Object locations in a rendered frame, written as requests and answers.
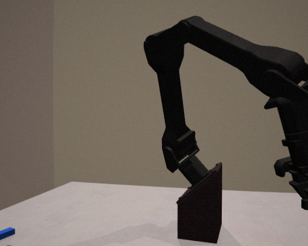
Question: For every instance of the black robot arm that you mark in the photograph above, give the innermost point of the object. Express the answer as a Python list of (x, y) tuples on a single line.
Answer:
[(274, 71)]

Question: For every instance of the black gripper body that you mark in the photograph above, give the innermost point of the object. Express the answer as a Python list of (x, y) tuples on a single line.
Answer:
[(297, 163)]

